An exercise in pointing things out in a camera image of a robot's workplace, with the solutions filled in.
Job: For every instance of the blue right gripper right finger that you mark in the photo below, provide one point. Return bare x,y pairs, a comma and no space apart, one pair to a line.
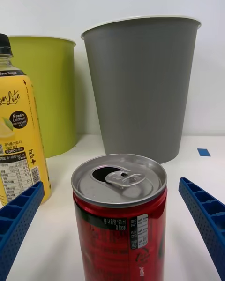
206,210

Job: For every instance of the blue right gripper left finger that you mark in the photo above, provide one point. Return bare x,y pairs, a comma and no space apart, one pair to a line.
16,217

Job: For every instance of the yellow label plastic bottle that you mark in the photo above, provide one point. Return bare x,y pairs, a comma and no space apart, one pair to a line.
18,131

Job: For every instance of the yellow-green plastic waste bin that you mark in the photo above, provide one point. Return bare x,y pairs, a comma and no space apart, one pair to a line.
54,93

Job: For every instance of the grey plastic waste bin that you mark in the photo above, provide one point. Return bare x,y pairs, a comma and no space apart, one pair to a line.
140,86

